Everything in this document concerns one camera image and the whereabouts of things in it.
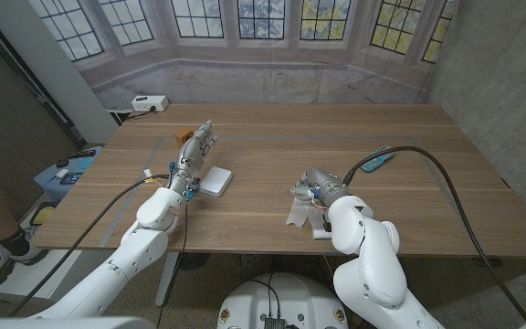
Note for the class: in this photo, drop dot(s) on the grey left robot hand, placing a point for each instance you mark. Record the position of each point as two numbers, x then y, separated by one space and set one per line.
192 153

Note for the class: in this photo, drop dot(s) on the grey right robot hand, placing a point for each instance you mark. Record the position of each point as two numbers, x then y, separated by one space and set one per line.
320 183

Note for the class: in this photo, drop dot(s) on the white gauze bandage strip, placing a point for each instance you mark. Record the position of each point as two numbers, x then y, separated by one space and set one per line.
304 212

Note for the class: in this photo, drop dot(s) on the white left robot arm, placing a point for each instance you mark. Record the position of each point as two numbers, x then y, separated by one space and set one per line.
121 260

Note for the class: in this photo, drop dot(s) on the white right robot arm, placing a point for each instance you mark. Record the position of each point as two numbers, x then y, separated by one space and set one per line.
372 265

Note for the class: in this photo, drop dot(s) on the brown wooden block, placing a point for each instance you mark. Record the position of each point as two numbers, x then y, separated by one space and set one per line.
182 135

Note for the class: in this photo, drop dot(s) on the black remote control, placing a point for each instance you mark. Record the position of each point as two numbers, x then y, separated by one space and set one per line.
81 154

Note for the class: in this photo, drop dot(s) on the flat white square box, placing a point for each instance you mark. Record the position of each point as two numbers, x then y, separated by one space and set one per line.
217 182

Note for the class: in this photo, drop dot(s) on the white power strip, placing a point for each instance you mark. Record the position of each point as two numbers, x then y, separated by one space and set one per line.
150 102

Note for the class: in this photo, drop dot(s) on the printed window backdrop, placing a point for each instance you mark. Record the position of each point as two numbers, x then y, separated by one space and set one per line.
263 82

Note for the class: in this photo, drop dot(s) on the teal round disc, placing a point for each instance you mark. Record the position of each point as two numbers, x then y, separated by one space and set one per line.
86 163

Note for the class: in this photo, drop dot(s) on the black round disc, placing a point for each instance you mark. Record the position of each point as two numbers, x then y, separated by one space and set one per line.
195 261

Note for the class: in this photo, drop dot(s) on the black handheld device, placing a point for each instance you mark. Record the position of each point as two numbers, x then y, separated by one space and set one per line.
71 178

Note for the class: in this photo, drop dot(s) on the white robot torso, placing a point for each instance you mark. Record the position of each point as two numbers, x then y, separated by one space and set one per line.
272 297

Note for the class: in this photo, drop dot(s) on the black computer mouse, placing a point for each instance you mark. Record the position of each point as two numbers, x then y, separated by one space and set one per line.
62 163

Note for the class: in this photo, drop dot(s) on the small white gadget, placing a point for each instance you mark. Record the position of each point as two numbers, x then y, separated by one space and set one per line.
62 173

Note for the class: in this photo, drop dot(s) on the light blue storage box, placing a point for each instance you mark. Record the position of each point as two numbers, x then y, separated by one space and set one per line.
48 183

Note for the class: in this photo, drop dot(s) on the yellow black pad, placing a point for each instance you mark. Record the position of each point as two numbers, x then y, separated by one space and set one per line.
43 215

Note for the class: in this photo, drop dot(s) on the white floor mat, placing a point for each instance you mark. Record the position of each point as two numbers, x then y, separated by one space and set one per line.
32 273

